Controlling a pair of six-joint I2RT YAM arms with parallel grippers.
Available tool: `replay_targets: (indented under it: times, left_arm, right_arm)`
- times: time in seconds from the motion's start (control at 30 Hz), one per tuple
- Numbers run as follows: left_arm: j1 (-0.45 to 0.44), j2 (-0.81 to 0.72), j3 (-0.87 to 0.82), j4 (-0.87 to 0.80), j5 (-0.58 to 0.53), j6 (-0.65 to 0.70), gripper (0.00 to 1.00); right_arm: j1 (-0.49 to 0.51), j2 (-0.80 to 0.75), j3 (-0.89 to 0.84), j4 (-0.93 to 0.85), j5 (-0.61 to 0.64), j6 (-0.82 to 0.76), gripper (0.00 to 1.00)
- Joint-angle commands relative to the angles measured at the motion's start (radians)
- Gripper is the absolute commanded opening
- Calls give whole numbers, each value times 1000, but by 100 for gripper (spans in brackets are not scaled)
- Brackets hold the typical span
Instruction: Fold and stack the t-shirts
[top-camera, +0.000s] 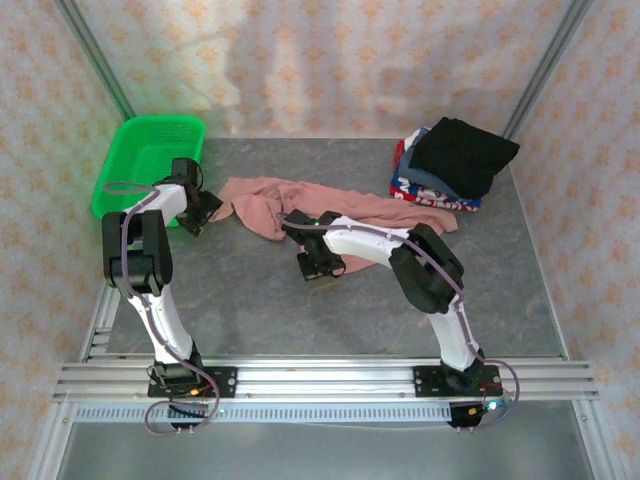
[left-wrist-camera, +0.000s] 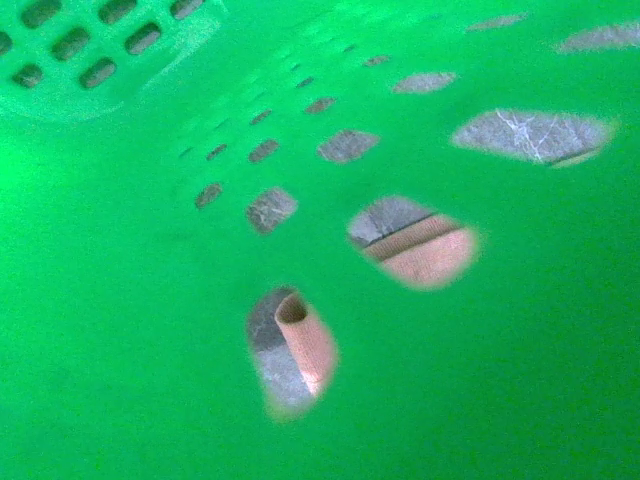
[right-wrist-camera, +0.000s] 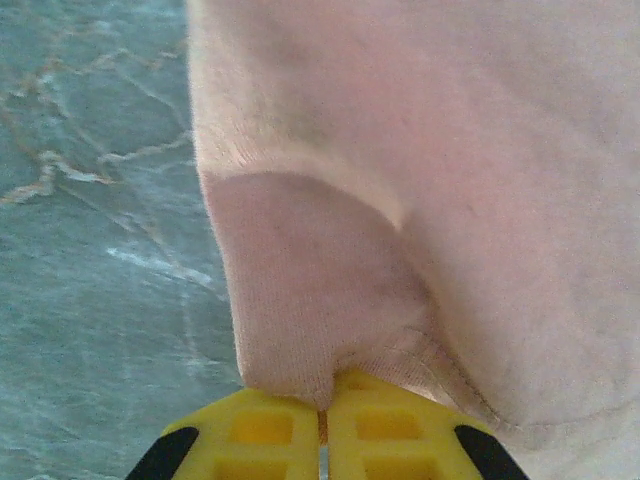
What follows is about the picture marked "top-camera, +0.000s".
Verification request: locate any pink t-shirt with pixel print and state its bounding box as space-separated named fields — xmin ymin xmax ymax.
xmin=208 ymin=175 xmax=460 ymax=277

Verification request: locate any green plastic basket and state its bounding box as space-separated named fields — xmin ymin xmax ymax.
xmin=89 ymin=114 xmax=208 ymax=229

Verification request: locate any red blue printed folded t-shirt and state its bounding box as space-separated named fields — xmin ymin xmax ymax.
xmin=388 ymin=139 xmax=484 ymax=214

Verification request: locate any slate blue folded t-shirt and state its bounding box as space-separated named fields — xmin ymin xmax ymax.
xmin=398 ymin=127 xmax=464 ymax=200

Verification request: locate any pale grey folded t-shirt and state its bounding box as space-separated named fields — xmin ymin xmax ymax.
xmin=403 ymin=126 xmax=432 ymax=151

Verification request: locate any black folded t-shirt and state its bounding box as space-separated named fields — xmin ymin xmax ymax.
xmin=408 ymin=116 xmax=522 ymax=200

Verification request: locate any aluminium mounting rail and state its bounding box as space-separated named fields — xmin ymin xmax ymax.
xmin=52 ymin=355 xmax=600 ymax=404

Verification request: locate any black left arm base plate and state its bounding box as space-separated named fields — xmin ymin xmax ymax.
xmin=146 ymin=366 xmax=239 ymax=400

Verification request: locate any white slotted cable duct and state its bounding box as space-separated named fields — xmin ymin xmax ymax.
xmin=73 ymin=402 xmax=454 ymax=425

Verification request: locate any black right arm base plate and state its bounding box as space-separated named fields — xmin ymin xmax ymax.
xmin=412 ymin=364 xmax=502 ymax=400

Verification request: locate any aluminium corner post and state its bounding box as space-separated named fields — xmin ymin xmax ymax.
xmin=53 ymin=0 xmax=137 ymax=121
xmin=501 ymin=0 xmax=596 ymax=141

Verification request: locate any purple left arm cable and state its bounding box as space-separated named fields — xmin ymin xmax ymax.
xmin=102 ymin=181 xmax=222 ymax=437

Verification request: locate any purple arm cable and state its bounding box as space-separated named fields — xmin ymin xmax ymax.
xmin=102 ymin=181 xmax=222 ymax=437
xmin=276 ymin=212 xmax=522 ymax=432

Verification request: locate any black wiring bracket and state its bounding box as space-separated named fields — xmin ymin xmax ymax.
xmin=446 ymin=398 xmax=506 ymax=432

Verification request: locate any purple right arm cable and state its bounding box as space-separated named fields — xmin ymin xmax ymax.
xmin=276 ymin=212 xmax=522 ymax=432

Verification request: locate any aluminium frame leg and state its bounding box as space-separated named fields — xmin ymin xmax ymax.
xmin=27 ymin=402 xmax=76 ymax=480
xmin=572 ymin=399 xmax=616 ymax=480

